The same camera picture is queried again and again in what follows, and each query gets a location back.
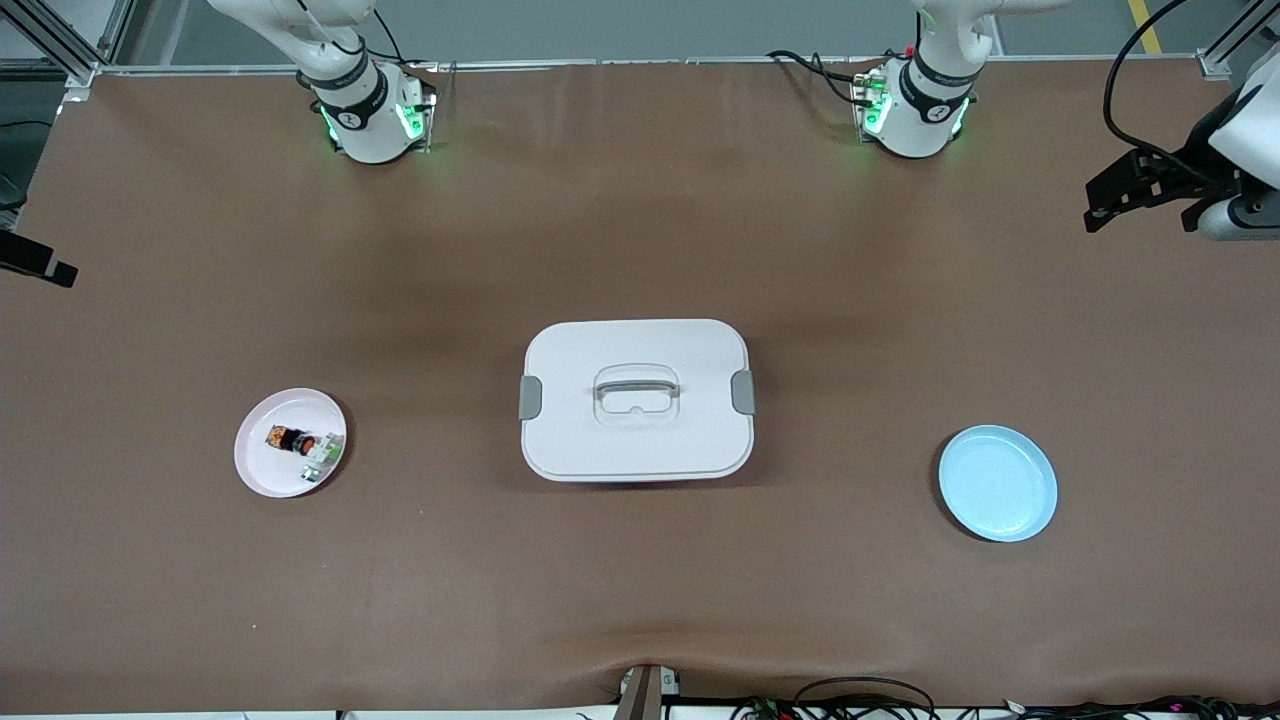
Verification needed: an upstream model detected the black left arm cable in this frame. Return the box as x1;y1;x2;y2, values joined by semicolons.
1102;0;1233;183

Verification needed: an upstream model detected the silver table edge rail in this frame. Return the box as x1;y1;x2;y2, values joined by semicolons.
95;55;1206;77

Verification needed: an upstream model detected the white lidded storage box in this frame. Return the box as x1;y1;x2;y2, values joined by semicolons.
517;318;758;485

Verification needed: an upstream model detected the brown table mat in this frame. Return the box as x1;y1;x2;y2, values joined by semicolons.
0;58;1280;713

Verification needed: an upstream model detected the black cable bundle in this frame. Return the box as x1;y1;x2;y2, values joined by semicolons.
730;676;1280;720

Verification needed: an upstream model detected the aluminium frame post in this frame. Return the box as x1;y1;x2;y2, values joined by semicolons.
1198;0;1280;81
0;0;137;91

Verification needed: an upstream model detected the pink round plate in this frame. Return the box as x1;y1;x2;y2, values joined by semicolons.
233;387;349;500

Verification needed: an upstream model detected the metal table edge clamp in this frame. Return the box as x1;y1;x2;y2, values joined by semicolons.
618;663;683;720

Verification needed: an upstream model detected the blue round plate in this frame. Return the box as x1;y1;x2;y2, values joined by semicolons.
937;424;1059;544

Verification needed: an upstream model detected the black base power cable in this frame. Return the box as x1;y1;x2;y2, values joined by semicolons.
766;48;863;107
368;8;441;73

